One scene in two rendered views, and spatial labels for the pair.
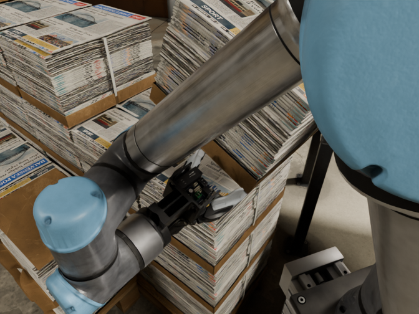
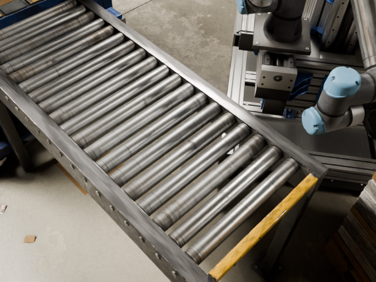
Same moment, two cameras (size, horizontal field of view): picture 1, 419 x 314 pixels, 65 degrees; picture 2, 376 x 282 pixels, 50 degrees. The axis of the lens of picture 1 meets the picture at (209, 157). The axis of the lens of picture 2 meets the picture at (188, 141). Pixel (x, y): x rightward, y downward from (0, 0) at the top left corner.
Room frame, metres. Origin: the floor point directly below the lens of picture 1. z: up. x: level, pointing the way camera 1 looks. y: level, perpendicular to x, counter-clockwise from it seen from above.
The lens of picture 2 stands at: (1.78, -0.47, 1.79)
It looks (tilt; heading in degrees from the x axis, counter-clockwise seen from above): 51 degrees down; 206
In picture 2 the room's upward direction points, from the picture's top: 3 degrees clockwise
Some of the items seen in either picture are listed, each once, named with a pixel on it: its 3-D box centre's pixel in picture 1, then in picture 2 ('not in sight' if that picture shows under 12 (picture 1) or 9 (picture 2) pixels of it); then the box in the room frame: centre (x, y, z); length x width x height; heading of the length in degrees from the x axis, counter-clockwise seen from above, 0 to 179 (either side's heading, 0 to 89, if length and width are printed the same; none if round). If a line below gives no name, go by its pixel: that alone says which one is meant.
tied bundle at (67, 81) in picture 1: (84, 62); not in sight; (1.05, 0.42, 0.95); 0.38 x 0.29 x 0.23; 141
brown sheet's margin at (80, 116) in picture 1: (91, 85); not in sight; (1.05, 0.42, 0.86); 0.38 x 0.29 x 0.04; 141
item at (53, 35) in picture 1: (79, 25); not in sight; (1.07, 0.41, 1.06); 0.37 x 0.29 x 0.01; 141
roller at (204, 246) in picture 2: not in sight; (245, 207); (1.19, -0.57, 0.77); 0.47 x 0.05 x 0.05; 163
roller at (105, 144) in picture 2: not in sight; (142, 120); (1.05, -1.01, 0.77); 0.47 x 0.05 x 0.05; 163
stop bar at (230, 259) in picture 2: not in sight; (267, 224); (1.22, -0.50, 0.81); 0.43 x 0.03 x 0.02; 163
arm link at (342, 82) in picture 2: not in sight; (344, 90); (0.95, -0.46, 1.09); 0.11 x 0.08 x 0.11; 130
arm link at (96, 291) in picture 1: (95, 273); not in sight; (0.24, 0.16, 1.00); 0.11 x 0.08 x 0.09; 140
